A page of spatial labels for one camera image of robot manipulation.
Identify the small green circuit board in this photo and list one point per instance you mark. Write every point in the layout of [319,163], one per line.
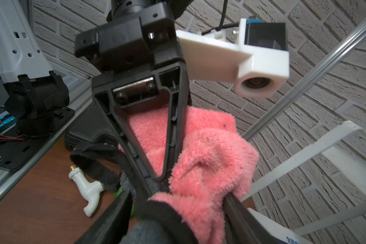
[7,122]

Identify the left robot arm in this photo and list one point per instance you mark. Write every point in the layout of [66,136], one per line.
[35,91]

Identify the white plastic faucet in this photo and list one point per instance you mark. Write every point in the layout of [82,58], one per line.
[89,191]

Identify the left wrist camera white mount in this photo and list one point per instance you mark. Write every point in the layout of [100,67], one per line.
[257,63]

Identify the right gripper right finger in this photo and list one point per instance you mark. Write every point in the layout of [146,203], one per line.
[240,225]

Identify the aluminium front rail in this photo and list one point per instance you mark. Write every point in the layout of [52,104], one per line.
[80,100]

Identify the white two-tier bookshelf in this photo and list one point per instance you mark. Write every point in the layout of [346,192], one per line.
[311,192]

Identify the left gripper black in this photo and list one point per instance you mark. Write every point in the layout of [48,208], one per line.
[142,88]

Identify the black plastic tool case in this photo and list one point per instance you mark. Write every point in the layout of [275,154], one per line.
[91,126]

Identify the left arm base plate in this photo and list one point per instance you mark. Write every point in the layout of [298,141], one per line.
[14,154]

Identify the dark blue book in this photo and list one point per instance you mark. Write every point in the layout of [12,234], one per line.
[281,234]

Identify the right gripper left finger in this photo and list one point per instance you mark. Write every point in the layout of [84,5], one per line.
[112,225]

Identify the pink and grey cloth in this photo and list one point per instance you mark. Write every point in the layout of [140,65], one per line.
[215,161]

